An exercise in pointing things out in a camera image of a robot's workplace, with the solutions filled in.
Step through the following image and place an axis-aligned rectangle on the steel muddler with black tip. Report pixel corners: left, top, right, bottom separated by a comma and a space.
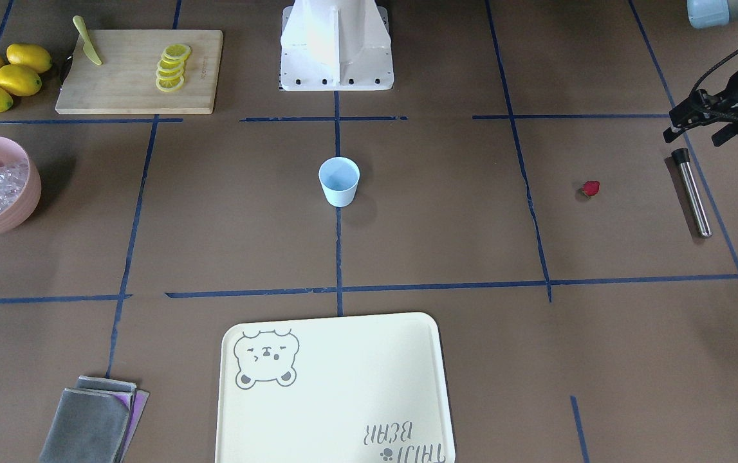
671, 149, 712, 239

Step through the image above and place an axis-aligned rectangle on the red strawberry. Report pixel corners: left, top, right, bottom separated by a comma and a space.
580, 181, 601, 197

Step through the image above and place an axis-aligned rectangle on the light blue paper cup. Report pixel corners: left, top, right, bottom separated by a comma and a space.
318, 156, 360, 208

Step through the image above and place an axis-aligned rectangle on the yellow-green plastic knife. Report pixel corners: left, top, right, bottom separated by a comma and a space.
72, 15, 103, 66

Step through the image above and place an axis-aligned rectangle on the wooden cutting board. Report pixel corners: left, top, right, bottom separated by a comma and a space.
56, 30, 224, 114

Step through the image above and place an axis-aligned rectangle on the grey folded cloth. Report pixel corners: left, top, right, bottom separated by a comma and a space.
39, 376, 137, 462

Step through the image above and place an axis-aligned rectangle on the cream bear serving tray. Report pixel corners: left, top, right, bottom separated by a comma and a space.
214, 313, 456, 462

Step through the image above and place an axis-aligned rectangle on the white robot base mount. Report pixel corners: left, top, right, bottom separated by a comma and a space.
279, 1, 395, 92

